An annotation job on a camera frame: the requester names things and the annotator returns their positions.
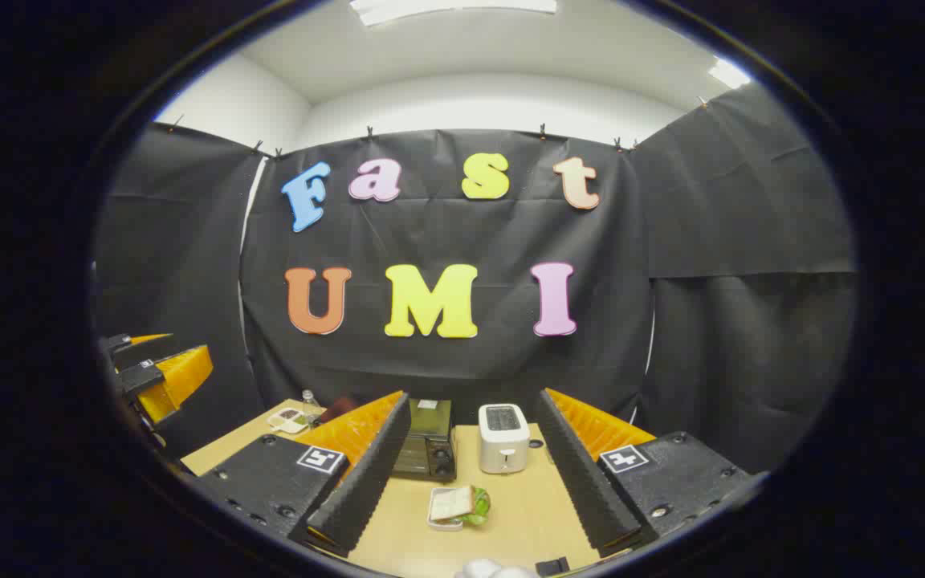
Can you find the white divided snack dish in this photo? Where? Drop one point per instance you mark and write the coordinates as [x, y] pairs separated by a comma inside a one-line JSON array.
[[278, 424]]

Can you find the lettuce sandwich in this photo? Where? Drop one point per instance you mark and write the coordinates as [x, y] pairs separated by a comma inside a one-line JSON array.
[[453, 503]]

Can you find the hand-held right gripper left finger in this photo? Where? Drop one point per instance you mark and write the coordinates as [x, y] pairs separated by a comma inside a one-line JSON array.
[[370, 482]]

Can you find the ceiling light panel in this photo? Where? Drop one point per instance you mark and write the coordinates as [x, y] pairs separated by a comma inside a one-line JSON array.
[[446, 8], [727, 74]]

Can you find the white rectangular dish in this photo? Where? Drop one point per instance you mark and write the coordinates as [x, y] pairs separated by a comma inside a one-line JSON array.
[[445, 526]]

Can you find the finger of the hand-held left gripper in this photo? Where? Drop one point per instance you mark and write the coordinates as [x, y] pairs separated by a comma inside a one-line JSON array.
[[177, 377], [145, 352]]

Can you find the row of black cloth clips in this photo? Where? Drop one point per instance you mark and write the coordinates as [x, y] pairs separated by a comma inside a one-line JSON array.
[[368, 132]]

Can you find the white toaster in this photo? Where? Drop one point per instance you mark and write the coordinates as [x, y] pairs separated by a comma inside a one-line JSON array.
[[503, 449]]

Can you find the clear plastic water bottle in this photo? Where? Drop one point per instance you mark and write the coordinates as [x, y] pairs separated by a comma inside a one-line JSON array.
[[310, 399]]

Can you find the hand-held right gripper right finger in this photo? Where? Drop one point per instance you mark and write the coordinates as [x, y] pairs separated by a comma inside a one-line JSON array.
[[579, 482]]

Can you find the black electric oven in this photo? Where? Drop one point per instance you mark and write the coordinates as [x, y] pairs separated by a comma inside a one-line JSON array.
[[430, 449]]

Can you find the black table clamp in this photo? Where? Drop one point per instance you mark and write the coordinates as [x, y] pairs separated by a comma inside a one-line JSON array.
[[552, 567]]

